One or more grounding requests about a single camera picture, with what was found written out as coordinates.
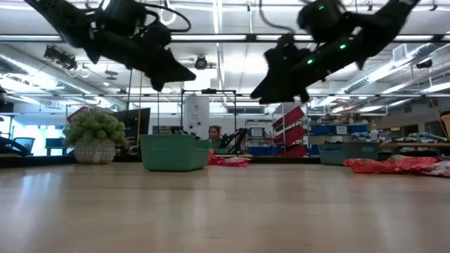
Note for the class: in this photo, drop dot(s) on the black background robot arm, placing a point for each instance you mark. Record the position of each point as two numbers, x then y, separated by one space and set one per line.
237 137

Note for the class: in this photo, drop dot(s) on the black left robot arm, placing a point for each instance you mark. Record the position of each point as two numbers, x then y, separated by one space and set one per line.
63 21

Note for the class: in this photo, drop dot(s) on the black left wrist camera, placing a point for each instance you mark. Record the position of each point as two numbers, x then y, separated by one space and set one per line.
158 35

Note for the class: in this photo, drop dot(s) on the black camera cluster on frame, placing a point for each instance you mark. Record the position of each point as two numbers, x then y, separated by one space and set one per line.
59 58

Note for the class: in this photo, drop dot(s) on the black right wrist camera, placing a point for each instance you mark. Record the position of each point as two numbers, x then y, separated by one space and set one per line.
284 52

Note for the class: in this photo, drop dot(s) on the dark blue bench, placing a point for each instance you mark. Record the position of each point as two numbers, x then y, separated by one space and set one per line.
56 144

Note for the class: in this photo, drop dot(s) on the black overhead frame bar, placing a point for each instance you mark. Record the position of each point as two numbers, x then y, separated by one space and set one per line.
251 38

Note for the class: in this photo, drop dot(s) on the small framed display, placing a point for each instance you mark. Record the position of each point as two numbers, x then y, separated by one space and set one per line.
257 132

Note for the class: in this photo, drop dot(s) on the white cylindrical column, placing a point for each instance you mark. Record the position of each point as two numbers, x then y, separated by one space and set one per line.
197 112

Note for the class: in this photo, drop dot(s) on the white plastic bottle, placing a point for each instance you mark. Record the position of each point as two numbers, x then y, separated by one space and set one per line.
374 134

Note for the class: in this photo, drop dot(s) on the green artificial potted plant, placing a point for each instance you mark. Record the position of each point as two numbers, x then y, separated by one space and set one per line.
95 128

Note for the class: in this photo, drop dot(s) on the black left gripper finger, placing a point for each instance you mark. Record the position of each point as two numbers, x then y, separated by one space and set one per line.
157 84
172 70

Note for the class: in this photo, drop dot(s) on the black monitor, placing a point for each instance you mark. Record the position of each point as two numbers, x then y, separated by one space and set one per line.
135 121

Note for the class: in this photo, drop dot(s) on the dark teal plastic basket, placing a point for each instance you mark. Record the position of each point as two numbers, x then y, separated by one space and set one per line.
348 152

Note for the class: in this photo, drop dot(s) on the white ceiling vent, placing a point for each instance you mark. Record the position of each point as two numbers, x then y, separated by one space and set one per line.
400 52

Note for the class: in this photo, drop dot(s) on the long blue storage bin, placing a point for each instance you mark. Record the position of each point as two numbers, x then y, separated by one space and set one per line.
263 151

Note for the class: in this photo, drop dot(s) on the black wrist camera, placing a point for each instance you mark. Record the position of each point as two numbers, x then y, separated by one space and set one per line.
158 35
284 52

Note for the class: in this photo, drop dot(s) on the person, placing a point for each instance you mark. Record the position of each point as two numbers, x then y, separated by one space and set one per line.
214 133

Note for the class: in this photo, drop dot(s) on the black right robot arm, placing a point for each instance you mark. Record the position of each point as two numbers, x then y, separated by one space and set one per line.
383 28

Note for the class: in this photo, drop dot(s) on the light teal plastic basket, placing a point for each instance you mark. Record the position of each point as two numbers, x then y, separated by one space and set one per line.
172 154

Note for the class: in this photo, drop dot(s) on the red storage bin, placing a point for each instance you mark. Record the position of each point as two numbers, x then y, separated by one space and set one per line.
290 117
295 151
295 134

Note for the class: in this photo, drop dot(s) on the wooden background table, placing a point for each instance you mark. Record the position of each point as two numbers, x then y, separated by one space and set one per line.
415 144

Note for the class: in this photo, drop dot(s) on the black overhead camera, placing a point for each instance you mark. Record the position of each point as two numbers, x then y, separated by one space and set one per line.
201 63

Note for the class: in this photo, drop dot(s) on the black office chair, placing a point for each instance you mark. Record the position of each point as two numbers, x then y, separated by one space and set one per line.
25 142

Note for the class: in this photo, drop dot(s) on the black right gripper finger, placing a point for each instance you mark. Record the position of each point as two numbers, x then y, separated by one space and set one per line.
274 88
301 89

